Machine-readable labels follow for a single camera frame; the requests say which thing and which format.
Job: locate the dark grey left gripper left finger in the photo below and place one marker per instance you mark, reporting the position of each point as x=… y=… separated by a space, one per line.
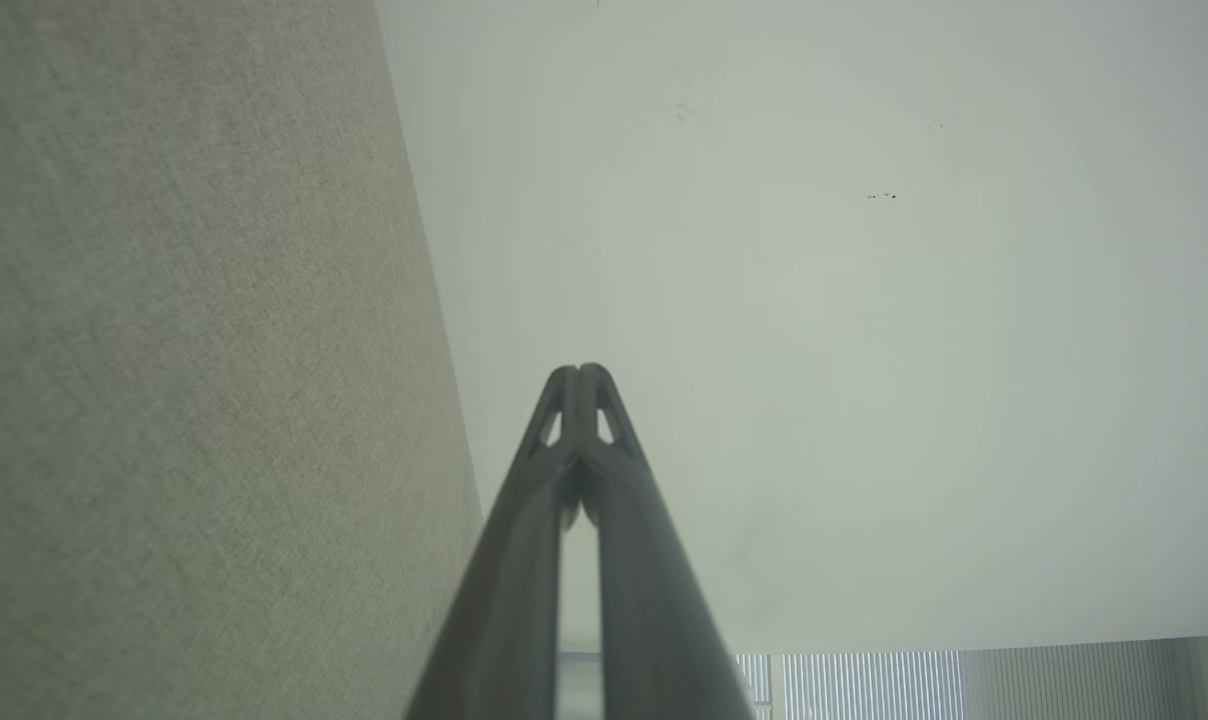
x=504 y=600

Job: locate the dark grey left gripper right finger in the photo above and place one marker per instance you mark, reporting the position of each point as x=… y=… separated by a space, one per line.
x=654 y=620

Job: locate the white vertical window blind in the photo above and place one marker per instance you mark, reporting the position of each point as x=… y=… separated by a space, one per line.
x=864 y=690

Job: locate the grey fabric sofa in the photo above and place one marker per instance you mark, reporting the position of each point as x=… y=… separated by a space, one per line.
x=184 y=360

